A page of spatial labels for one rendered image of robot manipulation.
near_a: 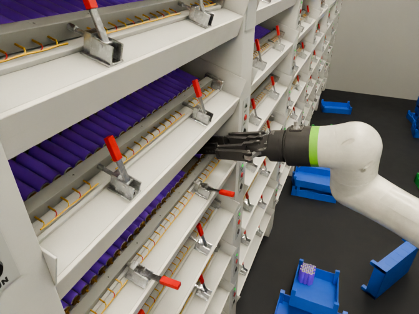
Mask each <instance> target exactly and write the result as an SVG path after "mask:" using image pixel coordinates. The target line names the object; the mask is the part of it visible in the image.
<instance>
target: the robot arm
mask: <svg viewBox="0 0 419 314"><path fill-rule="evenodd" d="M382 148H383V145H382V139H381V137H380V135H379V134H378V132H377V131H376V130H375V129H374V128H373V127H372V126H370V125H368V124H366V123H363V122H359V121H350V122H347V123H341V124H338V125H329V126H304V125H298V121H297V120H294V125H291V126H289V127H288V128H287V130H271V131H270V132H269V134H268V135H266V131H265V130H261V131H248V132H232V133H228V135H225V136H224V137H223V136H212V137H211V138H210V139H209V140H208V141H207V142H206V143H205V145H204V146H203V147H202V148H201V149H200V150H199V151H198V152H197V154H212V155H216V159H225V160H233V161H245V162H247V163H253V158H255V157H262V156H267V157H268V158H269V160H270V161H272V162H286V164H287V165H288V166H297V167H298V168H300V167H301V166H306V167H321V168H330V190H331V193H332V195H333V197H334V199H335V200H336V201H337V202H339V203H340V204H341V205H343V206H345V207H347V208H349V209H351V210H353V211H355V212H357V213H360V214H361V215H363V216H365V217H367V218H369V219H371V220H373V221H375V222H376V223H378V224H380V225H381V226H384V227H385V228H387V229H388V230H390V231H392V232H393V233H395V234H396V235H398V236H400V237H401V238H403V239H405V240H406V241H407V242H409V243H411V244H412V245H414V246H415V247H416V248H418V249H419V199H418V198H417V197H415V196H413V195H411V194H410V193H408V192H406V191H404V190H403V189H401V188H399V187H398V186H396V185H394V184H393V183H391V182H390V181H388V180H386V179H385V178H383V177H381V176H380V175H379V174H378V167H379V163H380V157H381V154H382Z"/></svg>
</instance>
